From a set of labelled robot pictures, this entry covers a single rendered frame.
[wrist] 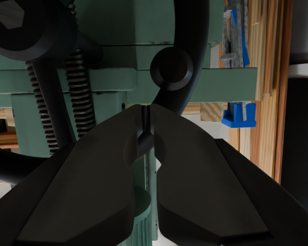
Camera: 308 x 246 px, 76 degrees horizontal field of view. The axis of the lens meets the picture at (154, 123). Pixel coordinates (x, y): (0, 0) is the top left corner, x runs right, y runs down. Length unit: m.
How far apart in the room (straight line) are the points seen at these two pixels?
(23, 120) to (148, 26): 0.23
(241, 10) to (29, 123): 1.18
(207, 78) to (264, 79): 1.40
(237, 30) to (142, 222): 1.04
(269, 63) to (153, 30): 1.42
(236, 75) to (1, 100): 0.41
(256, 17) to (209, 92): 1.40
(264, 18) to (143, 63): 1.48
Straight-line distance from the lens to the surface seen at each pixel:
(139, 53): 0.35
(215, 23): 0.38
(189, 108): 0.52
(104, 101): 0.26
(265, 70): 1.74
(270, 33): 1.74
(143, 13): 0.37
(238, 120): 1.28
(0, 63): 0.43
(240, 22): 1.25
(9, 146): 2.81
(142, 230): 0.61
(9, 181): 0.23
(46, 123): 0.28
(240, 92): 0.39
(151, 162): 0.76
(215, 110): 0.39
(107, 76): 0.26
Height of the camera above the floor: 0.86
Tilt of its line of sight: 13 degrees up
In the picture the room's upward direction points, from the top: 179 degrees clockwise
